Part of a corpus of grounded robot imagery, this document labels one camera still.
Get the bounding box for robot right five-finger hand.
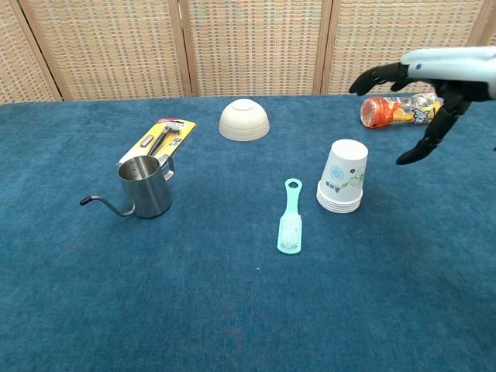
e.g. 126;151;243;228
348;46;496;167

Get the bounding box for woven rattan screen panel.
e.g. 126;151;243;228
0;0;63;105
177;0;333;98
320;0;496;96
478;0;496;47
17;0;193;102

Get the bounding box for orange drink plastic bottle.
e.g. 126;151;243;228
360;92;445;129

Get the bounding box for beige upturned bowl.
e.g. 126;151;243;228
219;98;270;142

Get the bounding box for mint green brush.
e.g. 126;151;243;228
276;177;304;256

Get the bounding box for razor in yellow blister pack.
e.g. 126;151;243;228
118;119;198;166

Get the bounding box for blue table cloth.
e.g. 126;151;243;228
0;92;496;372

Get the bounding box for stainless steel gooseneck kettle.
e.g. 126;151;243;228
79;156;175;219

